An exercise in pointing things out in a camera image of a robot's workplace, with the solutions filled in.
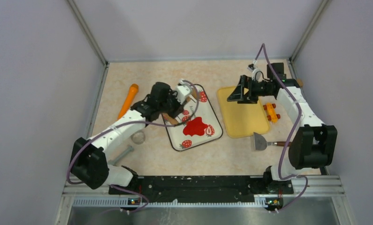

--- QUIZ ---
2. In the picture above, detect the strawberry print white tray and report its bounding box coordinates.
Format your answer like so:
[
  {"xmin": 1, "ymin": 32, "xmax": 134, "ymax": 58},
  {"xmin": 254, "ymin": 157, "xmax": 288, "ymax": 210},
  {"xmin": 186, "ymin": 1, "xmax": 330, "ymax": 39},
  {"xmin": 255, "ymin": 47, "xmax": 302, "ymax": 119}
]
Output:
[{"xmin": 166, "ymin": 84, "xmax": 223, "ymax": 151}]

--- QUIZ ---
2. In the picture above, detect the yellow plastic tray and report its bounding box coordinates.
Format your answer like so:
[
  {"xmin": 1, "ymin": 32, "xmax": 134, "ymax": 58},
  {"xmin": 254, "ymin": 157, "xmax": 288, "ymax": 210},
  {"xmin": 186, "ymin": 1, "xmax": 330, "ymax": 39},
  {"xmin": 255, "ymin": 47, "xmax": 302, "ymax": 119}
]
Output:
[{"xmin": 217, "ymin": 86, "xmax": 270, "ymax": 138}]

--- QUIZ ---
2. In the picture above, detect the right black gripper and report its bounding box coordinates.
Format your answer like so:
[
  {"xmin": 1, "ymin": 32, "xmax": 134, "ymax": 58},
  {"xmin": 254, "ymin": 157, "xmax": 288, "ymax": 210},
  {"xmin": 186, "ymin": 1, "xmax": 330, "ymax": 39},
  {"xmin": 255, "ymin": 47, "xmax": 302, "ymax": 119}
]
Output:
[{"xmin": 227, "ymin": 75, "xmax": 272, "ymax": 105}]

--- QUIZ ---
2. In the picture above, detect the orange toy car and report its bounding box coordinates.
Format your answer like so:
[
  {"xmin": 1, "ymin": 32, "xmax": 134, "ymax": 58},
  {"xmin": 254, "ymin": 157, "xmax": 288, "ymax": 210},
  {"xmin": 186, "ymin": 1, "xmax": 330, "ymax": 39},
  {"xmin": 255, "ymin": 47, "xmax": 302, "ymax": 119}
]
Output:
[{"xmin": 263, "ymin": 103, "xmax": 281, "ymax": 123}]

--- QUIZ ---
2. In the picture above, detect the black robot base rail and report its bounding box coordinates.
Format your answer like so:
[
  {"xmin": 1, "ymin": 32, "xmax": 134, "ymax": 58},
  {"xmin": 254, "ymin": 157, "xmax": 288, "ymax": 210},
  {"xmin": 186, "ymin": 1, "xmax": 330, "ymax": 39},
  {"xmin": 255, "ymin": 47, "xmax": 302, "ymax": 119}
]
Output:
[{"xmin": 108, "ymin": 175, "xmax": 294, "ymax": 203}]

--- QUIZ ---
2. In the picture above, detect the red dough disc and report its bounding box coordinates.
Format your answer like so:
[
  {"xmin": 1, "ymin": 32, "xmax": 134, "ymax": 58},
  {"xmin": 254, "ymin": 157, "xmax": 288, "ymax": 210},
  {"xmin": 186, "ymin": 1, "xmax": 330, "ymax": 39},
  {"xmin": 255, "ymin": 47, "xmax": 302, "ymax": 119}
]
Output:
[{"xmin": 183, "ymin": 117, "xmax": 208, "ymax": 136}]

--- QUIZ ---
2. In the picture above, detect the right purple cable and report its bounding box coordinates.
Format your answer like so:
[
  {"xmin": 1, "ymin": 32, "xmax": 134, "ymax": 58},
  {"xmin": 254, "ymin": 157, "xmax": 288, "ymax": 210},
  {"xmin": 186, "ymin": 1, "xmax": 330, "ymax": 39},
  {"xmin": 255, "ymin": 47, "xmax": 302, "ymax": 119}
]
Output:
[{"xmin": 253, "ymin": 43, "xmax": 308, "ymax": 214}]

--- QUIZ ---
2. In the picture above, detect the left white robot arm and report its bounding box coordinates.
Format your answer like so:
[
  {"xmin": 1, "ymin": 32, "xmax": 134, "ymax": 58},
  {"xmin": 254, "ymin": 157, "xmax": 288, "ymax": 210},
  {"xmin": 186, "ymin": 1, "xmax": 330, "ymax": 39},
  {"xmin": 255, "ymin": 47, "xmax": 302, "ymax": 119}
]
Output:
[{"xmin": 67, "ymin": 80, "xmax": 198, "ymax": 194}]

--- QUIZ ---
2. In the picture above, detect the metal ring cutter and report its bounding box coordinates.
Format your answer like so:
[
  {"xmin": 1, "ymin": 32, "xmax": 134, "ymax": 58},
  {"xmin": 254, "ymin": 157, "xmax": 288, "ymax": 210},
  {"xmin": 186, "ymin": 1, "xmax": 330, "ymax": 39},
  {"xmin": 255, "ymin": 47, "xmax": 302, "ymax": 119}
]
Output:
[{"xmin": 131, "ymin": 131, "xmax": 146, "ymax": 145}]

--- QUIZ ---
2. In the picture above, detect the orange toy carrot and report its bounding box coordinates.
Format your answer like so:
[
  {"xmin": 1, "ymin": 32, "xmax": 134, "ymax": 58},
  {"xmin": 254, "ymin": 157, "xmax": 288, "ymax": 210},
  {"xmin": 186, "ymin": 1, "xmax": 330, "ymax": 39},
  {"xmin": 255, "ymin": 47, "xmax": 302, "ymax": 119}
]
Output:
[{"xmin": 117, "ymin": 83, "xmax": 139, "ymax": 120}]

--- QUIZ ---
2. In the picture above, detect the grey plastic bolt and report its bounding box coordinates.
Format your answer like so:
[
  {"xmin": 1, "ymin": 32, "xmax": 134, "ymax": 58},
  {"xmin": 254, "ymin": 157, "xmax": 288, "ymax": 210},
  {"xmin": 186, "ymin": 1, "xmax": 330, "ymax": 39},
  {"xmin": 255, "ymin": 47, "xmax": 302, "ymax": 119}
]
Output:
[{"xmin": 107, "ymin": 145, "xmax": 134, "ymax": 165}]

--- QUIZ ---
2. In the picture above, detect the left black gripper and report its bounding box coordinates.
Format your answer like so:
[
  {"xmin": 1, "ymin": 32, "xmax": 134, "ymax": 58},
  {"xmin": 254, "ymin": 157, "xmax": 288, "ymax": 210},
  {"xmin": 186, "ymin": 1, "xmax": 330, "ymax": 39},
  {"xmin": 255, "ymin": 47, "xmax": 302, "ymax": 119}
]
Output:
[{"xmin": 159, "ymin": 90, "xmax": 187, "ymax": 119}]

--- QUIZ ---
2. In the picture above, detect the metal spatula wooden handle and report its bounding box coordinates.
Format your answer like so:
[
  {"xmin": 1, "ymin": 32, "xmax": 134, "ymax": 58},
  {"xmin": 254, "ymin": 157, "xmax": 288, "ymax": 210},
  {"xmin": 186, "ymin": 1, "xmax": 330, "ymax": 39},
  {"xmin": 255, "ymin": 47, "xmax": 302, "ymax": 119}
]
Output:
[{"xmin": 252, "ymin": 132, "xmax": 292, "ymax": 151}]

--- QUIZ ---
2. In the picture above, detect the small wooden peg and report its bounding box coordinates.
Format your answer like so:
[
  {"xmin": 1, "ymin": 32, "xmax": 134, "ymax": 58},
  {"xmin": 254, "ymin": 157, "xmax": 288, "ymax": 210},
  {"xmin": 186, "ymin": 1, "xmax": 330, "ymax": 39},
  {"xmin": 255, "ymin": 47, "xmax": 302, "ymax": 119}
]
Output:
[{"xmin": 297, "ymin": 79, "xmax": 304, "ymax": 87}]

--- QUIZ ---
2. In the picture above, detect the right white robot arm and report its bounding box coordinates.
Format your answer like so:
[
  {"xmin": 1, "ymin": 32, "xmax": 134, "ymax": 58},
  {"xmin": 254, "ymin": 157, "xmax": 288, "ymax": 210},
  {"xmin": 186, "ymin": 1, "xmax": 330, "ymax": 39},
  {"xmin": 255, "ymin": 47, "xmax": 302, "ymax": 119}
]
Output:
[{"xmin": 227, "ymin": 63, "xmax": 337, "ymax": 193}]

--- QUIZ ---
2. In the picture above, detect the wooden double-ended rolling pin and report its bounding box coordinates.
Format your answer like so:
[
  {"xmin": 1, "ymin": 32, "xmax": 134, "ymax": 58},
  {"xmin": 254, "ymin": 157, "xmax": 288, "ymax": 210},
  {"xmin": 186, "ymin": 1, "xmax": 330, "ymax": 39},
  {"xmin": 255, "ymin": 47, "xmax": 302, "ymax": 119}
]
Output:
[{"xmin": 161, "ymin": 97, "xmax": 199, "ymax": 127}]

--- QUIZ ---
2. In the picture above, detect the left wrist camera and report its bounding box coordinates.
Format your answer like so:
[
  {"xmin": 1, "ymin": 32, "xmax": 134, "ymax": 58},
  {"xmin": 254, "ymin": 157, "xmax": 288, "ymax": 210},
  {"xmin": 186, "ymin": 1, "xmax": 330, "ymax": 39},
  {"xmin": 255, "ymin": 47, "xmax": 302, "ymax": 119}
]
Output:
[{"xmin": 175, "ymin": 79, "xmax": 194, "ymax": 104}]

